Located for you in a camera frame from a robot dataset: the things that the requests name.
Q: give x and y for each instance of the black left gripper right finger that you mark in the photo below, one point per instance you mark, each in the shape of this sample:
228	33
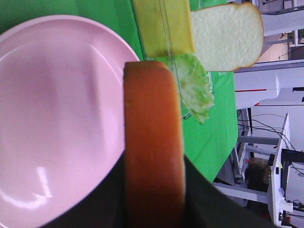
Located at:
207	207

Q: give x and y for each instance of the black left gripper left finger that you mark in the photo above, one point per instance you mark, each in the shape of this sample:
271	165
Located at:
103	208

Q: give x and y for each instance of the bread slice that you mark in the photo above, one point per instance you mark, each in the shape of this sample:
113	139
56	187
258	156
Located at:
228	37
154	149

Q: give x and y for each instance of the green lettuce leaf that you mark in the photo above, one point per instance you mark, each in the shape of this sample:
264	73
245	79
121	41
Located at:
194	84

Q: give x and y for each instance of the yellow cheese slice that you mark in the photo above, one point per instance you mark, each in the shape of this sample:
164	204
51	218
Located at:
165	27

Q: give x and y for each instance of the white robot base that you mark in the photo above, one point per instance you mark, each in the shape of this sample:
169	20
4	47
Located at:
265	80

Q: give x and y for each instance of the green tablecloth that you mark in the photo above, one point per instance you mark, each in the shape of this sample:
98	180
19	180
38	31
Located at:
207	146

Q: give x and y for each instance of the pink round plate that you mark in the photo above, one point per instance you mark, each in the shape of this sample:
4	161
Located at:
61	115

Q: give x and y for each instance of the right clear plastic tray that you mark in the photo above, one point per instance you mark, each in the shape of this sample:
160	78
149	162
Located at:
165	31

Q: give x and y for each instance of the white metal frame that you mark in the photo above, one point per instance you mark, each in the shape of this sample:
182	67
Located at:
274	197

